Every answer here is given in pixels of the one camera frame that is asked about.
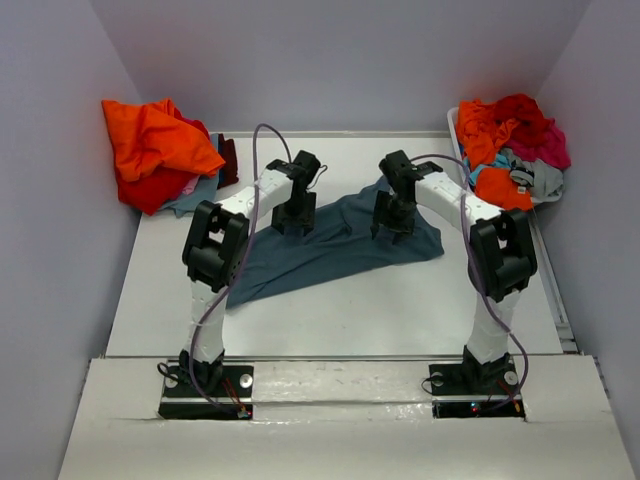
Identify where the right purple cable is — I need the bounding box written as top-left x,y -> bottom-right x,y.
409,152 -> 529,414

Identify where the grey crumpled t shirt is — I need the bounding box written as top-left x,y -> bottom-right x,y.
500,148 -> 564,203

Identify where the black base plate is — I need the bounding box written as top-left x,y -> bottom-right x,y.
421,361 -> 526,420
156,362 -> 254,421

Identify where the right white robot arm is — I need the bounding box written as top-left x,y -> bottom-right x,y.
371,150 -> 537,396

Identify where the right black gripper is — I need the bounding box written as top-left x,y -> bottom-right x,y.
370,190 -> 417,244

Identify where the red folded t shirt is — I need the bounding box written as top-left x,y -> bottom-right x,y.
115,167 -> 198,215

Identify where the red crumpled t shirt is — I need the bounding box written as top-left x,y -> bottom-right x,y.
494,93 -> 550,147

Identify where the orange crumpled t shirt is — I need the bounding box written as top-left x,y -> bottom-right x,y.
456,100 -> 534,211

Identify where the pink folded t shirt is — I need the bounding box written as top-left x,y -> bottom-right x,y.
181,175 -> 207,196

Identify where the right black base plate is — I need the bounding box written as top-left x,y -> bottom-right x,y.
421,361 -> 526,420

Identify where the purple cable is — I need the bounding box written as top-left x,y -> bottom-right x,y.
409,152 -> 529,414
187,123 -> 294,411

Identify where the white perforated plastic basket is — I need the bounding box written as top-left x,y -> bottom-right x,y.
446,107 -> 464,160

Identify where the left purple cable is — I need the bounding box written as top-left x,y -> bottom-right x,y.
187,123 -> 294,411

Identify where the orange folded t shirt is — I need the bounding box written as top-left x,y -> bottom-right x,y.
101,98 -> 225,183

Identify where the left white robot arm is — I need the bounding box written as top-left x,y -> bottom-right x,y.
179,150 -> 321,395

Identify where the cyan crumpled t shirt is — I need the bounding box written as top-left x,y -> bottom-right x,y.
465,154 -> 511,186

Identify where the dark maroon folded t shirt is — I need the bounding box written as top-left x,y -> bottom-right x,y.
217,133 -> 239,189

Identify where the blue-grey t shirt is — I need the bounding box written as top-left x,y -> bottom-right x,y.
227,178 -> 444,309

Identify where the magenta crumpled t shirt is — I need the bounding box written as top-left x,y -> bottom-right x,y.
506,119 -> 572,171

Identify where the light blue folded t shirt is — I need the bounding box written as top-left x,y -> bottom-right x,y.
160,175 -> 219,218

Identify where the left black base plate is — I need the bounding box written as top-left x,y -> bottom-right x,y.
156,362 -> 254,421

